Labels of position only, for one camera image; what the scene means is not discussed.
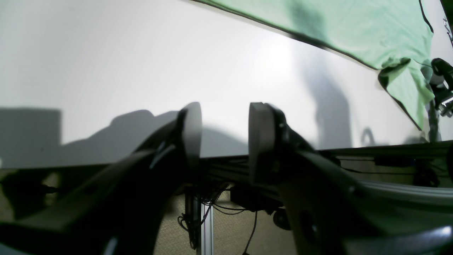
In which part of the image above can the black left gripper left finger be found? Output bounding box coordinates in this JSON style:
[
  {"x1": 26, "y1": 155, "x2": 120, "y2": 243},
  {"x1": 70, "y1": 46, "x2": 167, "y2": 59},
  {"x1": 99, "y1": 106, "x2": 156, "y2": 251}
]
[{"x1": 135, "y1": 102, "x2": 202, "y2": 170}]

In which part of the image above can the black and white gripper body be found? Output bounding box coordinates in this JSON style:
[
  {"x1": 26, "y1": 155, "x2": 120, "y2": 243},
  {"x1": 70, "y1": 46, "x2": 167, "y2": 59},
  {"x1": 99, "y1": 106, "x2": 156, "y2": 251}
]
[{"x1": 429, "y1": 58, "x2": 453, "y2": 117}]

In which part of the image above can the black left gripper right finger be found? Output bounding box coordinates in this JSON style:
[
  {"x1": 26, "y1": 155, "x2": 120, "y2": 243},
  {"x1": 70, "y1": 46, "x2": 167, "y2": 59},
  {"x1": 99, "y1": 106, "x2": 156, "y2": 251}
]
[{"x1": 248, "y1": 103, "x2": 316, "y2": 185}]

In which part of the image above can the light green T-shirt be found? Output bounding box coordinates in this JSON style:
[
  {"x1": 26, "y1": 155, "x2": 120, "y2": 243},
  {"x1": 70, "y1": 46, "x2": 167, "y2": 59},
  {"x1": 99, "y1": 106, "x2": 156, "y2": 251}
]
[{"x1": 202, "y1": 0, "x2": 435, "y2": 130}]

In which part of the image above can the aluminium frame rail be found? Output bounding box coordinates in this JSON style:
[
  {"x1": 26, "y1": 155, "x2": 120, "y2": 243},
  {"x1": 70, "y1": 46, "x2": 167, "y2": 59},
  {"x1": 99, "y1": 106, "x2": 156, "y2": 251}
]
[{"x1": 200, "y1": 141, "x2": 452, "y2": 215}]

